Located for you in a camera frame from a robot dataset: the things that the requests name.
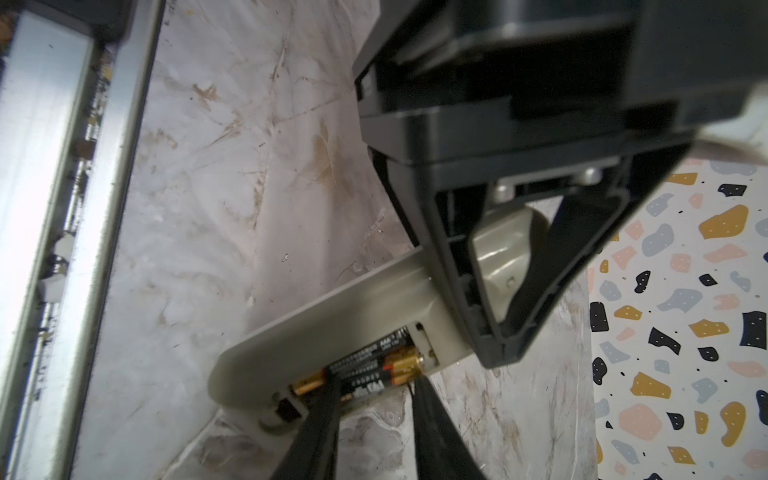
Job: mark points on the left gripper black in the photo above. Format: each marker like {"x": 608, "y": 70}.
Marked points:
{"x": 459, "y": 93}

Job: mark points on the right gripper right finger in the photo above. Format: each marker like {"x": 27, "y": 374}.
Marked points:
{"x": 440, "y": 451}

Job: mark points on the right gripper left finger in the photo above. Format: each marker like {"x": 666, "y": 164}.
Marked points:
{"x": 313, "y": 453}

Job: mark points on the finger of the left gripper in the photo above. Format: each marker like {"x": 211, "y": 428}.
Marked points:
{"x": 443, "y": 221}

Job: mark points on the white remote control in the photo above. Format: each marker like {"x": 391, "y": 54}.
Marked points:
{"x": 252, "y": 380}

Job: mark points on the black gold AAA battery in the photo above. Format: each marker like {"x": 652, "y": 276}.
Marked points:
{"x": 394, "y": 342}

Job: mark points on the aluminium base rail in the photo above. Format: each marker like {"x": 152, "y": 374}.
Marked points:
{"x": 73, "y": 87}

